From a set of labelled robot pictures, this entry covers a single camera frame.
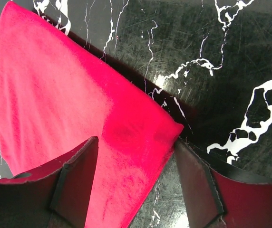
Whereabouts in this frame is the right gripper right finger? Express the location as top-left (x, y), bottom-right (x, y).
top-left (175, 139), bottom-right (272, 228)

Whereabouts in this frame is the red polo shirt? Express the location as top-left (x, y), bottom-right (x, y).
top-left (0, 1), bottom-right (183, 228)

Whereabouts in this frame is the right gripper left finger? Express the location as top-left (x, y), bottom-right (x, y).
top-left (0, 136), bottom-right (98, 228)

